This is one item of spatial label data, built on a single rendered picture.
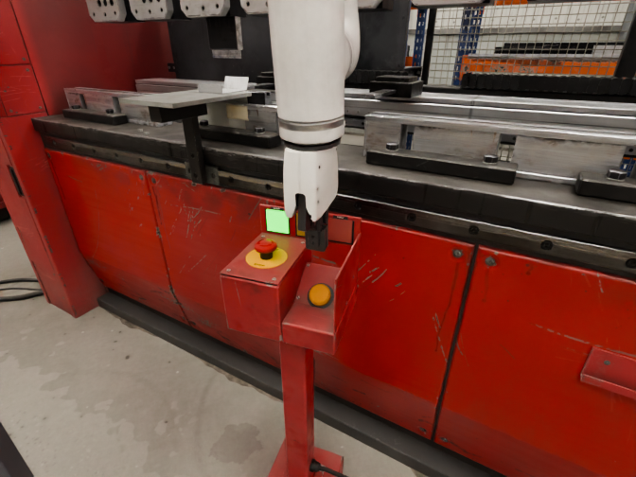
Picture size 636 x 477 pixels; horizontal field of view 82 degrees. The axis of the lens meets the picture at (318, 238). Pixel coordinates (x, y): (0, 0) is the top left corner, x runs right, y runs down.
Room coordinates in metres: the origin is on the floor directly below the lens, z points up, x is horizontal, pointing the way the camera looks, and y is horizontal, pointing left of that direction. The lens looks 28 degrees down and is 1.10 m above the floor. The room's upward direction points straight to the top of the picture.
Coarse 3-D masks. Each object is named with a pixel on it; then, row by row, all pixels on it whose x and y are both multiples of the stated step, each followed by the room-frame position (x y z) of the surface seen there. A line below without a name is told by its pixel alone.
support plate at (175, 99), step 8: (144, 96) 0.95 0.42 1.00; (152, 96) 0.95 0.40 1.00; (160, 96) 0.95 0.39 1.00; (168, 96) 0.95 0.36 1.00; (176, 96) 0.95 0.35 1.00; (184, 96) 0.95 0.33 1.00; (192, 96) 0.95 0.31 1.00; (200, 96) 0.95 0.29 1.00; (208, 96) 0.95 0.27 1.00; (216, 96) 0.95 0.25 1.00; (224, 96) 0.95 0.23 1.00; (232, 96) 0.97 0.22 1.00; (240, 96) 1.00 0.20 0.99; (248, 96) 1.03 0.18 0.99; (136, 104) 0.87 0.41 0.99; (144, 104) 0.86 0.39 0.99; (152, 104) 0.84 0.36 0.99; (160, 104) 0.83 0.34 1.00; (168, 104) 0.82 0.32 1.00; (176, 104) 0.82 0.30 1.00; (184, 104) 0.84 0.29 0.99; (192, 104) 0.86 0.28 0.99
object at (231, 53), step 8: (232, 16) 1.07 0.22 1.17; (208, 24) 1.11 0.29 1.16; (216, 24) 1.10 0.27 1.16; (224, 24) 1.08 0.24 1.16; (232, 24) 1.07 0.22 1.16; (208, 32) 1.11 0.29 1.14; (216, 32) 1.10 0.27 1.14; (224, 32) 1.09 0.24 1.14; (232, 32) 1.07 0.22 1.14; (240, 32) 1.08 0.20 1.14; (208, 40) 1.12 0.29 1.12; (216, 40) 1.10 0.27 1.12; (224, 40) 1.09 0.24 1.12; (232, 40) 1.07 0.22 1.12; (240, 40) 1.08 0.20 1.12; (216, 48) 1.10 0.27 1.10; (224, 48) 1.09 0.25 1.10; (232, 48) 1.08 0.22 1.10; (240, 48) 1.08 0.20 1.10; (216, 56) 1.12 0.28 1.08; (224, 56) 1.10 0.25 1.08; (232, 56) 1.09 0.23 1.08; (240, 56) 1.07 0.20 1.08
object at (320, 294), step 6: (312, 288) 0.53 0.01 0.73; (318, 288) 0.52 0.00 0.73; (324, 288) 0.52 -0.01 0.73; (312, 294) 0.51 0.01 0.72; (318, 294) 0.51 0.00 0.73; (324, 294) 0.51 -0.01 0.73; (330, 294) 0.52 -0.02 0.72; (312, 300) 0.51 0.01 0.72; (318, 300) 0.50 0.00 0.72; (324, 300) 0.50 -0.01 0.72
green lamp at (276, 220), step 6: (270, 210) 0.63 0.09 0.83; (276, 210) 0.63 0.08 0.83; (270, 216) 0.64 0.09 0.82; (276, 216) 0.63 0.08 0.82; (282, 216) 0.63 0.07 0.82; (270, 222) 0.64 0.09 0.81; (276, 222) 0.63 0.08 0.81; (282, 222) 0.63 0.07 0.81; (288, 222) 0.62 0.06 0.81; (270, 228) 0.64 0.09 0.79; (276, 228) 0.63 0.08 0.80; (282, 228) 0.63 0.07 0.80; (288, 228) 0.62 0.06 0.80
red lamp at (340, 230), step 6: (330, 222) 0.60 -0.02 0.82; (336, 222) 0.59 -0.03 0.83; (342, 222) 0.59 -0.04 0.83; (348, 222) 0.59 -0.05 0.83; (330, 228) 0.60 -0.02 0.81; (336, 228) 0.59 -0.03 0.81; (342, 228) 0.59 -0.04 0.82; (348, 228) 0.59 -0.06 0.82; (330, 234) 0.60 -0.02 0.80; (336, 234) 0.59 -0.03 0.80; (342, 234) 0.59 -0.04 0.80; (348, 234) 0.59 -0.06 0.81; (336, 240) 0.59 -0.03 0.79; (342, 240) 0.59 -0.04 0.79; (348, 240) 0.59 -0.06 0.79
